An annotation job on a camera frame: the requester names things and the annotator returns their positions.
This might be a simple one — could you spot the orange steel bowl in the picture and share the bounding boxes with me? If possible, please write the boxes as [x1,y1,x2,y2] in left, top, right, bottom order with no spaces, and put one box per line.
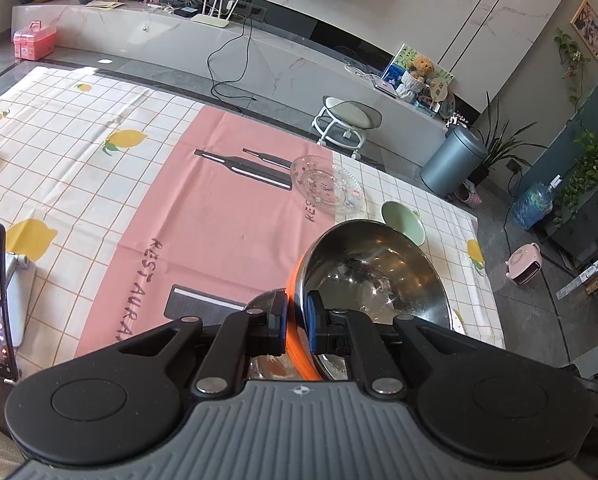
[248,219,454,382]

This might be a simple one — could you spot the green ceramic bowl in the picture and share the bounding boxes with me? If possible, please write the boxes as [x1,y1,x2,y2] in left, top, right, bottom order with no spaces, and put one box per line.
[381,202,426,246]

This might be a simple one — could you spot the clear glass plate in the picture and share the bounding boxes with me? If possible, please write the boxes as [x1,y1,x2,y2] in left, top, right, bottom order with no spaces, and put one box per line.
[289,155,365,216]

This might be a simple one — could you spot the pink small heater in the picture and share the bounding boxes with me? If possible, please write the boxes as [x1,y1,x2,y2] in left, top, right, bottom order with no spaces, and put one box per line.
[505,243,542,286]

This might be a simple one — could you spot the grey metal trash can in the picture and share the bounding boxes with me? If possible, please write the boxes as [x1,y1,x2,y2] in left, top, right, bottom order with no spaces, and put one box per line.
[419,126,488,197]

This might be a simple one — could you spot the white rolling stool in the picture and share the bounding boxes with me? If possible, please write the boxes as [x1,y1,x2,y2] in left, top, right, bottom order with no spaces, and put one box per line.
[311,96,383,160]

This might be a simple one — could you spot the blue water jug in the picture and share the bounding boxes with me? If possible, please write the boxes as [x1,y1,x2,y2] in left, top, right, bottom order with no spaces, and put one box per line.
[512,174,563,231]

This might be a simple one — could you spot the tall green floor plant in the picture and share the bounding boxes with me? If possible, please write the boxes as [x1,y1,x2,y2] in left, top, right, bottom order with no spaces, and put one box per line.
[468,93,548,186]

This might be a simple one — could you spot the dark drawer cabinet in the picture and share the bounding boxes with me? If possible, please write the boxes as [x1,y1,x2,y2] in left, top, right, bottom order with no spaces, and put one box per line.
[539,187,598,270]

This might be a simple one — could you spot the colourful picture board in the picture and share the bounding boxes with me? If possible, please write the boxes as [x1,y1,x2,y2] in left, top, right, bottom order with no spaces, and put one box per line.
[381,44,454,104]

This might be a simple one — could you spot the teddy bear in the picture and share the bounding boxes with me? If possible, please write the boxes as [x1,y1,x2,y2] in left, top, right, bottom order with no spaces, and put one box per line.
[395,54,435,103]

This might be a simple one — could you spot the trailing ivy plant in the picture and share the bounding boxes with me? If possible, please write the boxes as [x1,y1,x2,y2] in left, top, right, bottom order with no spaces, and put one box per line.
[554,129,598,228]

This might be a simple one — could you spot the white wifi router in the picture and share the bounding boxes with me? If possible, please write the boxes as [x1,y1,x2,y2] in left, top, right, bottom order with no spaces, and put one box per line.
[192,0,241,28]

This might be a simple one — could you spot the pink storage box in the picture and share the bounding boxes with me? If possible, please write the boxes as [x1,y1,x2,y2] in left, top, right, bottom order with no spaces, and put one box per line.
[12,21,57,61]

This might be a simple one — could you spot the black power cable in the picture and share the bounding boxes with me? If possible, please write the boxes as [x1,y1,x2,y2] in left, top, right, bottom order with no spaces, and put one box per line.
[207,16,258,111]

